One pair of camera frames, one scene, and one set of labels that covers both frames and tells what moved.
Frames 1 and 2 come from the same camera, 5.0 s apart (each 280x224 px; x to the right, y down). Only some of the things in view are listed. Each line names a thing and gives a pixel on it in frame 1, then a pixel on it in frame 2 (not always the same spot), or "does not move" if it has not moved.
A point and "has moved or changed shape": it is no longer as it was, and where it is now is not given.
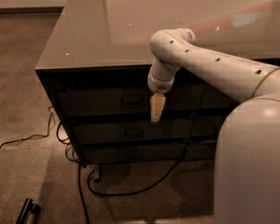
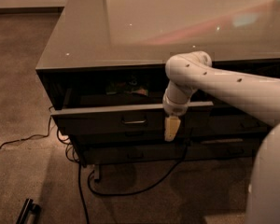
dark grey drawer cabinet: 96,67 does not move
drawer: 77,103 has moved or changed shape
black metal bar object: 28,206 does not move
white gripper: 160,85 to 175,107
